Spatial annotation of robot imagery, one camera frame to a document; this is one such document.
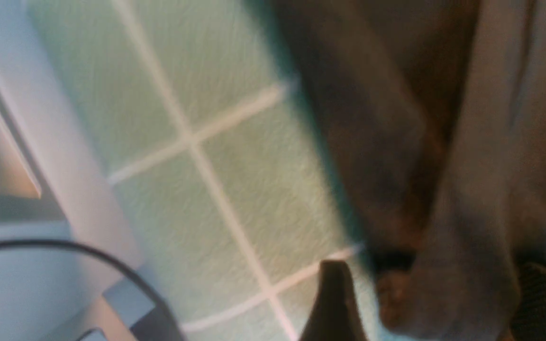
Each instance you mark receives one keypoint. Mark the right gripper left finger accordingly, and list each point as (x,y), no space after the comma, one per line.
(334,315)

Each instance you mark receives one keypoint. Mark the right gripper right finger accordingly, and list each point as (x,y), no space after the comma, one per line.
(529,322)

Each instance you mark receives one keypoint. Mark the gray long sleeve shirt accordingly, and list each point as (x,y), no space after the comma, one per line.
(434,114)

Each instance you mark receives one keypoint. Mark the green grid table mat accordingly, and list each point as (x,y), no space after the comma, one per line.
(199,122)

